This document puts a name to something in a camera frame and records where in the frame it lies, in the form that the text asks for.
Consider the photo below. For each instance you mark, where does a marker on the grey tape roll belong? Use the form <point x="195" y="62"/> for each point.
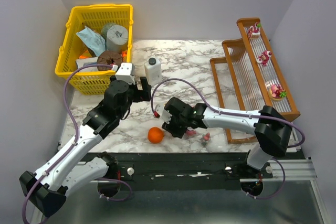
<point x="117" y="39"/>

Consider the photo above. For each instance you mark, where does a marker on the orange fruit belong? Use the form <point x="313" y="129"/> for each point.
<point x="155" y="135"/>

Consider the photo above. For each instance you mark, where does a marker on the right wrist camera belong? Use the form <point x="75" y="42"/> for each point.
<point x="162" y="113"/>

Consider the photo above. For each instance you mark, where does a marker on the orange bottle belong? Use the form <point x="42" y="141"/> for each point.
<point x="124" y="55"/>

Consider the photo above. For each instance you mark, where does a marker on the pink bunny figure toy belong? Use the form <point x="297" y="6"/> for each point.
<point x="205" y="139"/>

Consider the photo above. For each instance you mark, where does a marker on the white bottle black cap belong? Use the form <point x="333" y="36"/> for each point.
<point x="153" y="71"/>

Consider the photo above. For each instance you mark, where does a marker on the pink strawberry bear toy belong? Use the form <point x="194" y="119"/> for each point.
<point x="264" y="58"/>

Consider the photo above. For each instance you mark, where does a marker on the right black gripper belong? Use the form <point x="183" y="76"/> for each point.
<point x="173" y="116"/>

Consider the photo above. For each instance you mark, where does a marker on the brown tiered wooden shelf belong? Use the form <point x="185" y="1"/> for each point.
<point x="250" y="80"/>

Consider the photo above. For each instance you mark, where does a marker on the brown tape roll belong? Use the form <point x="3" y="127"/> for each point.
<point x="110" y="58"/>

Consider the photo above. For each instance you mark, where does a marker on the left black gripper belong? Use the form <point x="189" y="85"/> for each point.
<point x="140" y="93"/>

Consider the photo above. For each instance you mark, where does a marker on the white blue box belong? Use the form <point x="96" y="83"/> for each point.
<point x="91" y="62"/>

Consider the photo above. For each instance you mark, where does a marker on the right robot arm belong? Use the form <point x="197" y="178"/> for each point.
<point x="269" y="127"/>

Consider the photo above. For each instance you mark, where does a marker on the red white bear toy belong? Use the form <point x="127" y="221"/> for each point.
<point x="254" y="31"/>

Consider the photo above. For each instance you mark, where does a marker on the light blue plastic pouch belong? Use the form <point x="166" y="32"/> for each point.
<point x="93" y="40"/>

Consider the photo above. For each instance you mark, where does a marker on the pink white toy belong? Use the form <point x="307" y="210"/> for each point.
<point x="190" y="132"/>

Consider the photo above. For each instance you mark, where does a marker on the yellow plastic basket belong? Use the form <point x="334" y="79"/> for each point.
<point x="93" y="16"/>

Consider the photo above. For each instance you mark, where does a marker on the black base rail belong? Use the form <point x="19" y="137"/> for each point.
<point x="184" y="171"/>

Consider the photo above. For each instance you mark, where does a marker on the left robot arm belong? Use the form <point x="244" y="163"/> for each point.
<point x="44" y="189"/>

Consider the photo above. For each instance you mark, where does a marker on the green ball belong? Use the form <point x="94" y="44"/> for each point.
<point x="105" y="29"/>

